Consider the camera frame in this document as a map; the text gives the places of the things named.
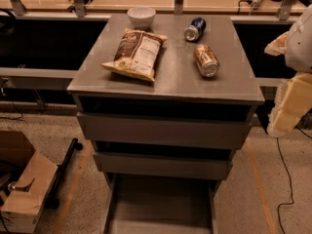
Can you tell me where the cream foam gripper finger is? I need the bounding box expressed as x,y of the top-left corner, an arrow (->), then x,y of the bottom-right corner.
266,72 -> 312,137
264,31 -> 289,56

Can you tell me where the brown chip bag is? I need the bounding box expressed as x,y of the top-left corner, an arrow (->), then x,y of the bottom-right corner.
101,28 -> 167,82

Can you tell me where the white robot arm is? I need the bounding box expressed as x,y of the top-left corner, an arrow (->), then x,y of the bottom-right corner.
264,5 -> 312,137

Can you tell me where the grey drawer cabinet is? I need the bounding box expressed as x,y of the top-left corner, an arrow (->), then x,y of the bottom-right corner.
66,13 -> 266,234

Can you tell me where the open bottom drawer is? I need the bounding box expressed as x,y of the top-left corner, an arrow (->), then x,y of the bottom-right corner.
103,175 -> 218,234

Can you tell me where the grey middle drawer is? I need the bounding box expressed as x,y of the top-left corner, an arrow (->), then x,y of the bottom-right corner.
94,152 -> 232,180

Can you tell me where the grey drawer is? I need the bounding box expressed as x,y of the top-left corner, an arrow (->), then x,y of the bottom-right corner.
77,112 -> 252,149
94,152 -> 232,180

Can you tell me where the grey top drawer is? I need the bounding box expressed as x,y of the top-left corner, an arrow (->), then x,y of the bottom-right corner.
77,112 -> 252,149

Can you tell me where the gold soda can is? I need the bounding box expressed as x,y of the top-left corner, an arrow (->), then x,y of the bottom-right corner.
193,44 -> 219,77

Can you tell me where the blue soda can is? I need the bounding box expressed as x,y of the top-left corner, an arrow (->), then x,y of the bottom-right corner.
184,17 -> 206,42

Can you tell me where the white bowl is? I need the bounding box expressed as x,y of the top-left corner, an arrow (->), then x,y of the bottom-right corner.
127,7 -> 156,29

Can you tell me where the black metal stand leg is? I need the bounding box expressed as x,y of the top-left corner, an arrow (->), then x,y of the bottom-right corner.
44,138 -> 83,209

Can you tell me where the cardboard box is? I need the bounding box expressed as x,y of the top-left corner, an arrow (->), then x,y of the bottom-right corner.
0,131 -> 58,234

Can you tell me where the black floor cable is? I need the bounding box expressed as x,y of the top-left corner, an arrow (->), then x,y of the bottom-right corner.
275,127 -> 312,234

